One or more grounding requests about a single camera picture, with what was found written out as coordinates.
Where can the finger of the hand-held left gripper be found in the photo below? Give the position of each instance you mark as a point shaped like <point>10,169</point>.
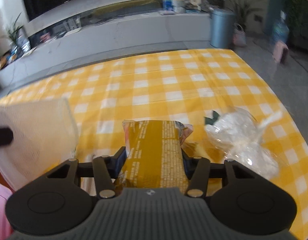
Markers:
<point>2,136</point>

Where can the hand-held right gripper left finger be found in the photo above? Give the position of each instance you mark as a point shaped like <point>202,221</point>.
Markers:
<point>121,160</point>

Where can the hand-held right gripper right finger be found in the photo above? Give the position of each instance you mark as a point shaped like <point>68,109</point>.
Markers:
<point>186,163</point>

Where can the yellow snack packet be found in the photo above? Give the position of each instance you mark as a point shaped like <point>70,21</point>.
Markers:
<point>154,155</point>

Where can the clear plastic bag white contents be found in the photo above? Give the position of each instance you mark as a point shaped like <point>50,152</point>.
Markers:
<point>234,135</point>

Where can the brown bread loaf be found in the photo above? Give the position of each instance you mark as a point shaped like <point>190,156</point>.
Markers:
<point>2,62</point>

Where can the blue snack bags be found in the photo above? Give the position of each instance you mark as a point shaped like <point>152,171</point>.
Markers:
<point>12,56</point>

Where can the yellow checked tablecloth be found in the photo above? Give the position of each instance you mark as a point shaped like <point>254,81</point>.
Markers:
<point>169,80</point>

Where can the green plant in glass vase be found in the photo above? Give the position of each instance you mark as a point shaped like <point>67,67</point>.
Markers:
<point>15,32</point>

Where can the white marble tv console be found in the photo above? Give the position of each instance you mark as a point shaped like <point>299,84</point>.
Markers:
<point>119,37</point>

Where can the pink woven basket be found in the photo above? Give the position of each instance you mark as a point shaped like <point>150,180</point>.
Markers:
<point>239,37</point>

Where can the blue-grey trash can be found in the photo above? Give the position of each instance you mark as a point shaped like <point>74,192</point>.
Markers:
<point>221,28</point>

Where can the long-leaf potted plant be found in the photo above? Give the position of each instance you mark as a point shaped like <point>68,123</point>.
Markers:
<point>240,7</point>

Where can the bushy green potted plant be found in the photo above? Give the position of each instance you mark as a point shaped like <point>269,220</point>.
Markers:
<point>296,5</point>

